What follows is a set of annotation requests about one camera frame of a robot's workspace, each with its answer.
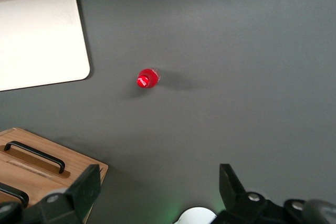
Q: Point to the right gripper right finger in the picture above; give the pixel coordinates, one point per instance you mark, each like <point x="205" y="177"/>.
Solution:
<point x="236" y="205"/>

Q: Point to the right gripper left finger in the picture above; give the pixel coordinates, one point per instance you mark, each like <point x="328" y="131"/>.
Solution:
<point x="76" y="203"/>

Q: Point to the wooden drawer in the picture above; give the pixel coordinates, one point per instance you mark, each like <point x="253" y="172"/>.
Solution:
<point x="78" y="161"/>
<point x="34" y="185"/>

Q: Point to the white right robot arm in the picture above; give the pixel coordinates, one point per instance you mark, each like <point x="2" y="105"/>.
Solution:
<point x="195" y="217"/>

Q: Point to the wooden drawer cabinet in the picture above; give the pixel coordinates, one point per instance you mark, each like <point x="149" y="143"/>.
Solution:
<point x="103" y="171"/>

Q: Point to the red soda bottle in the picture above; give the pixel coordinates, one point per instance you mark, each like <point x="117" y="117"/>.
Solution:
<point x="147" y="78"/>

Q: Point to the beige plastic tray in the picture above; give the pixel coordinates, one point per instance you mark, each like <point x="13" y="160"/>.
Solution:
<point x="39" y="37"/>

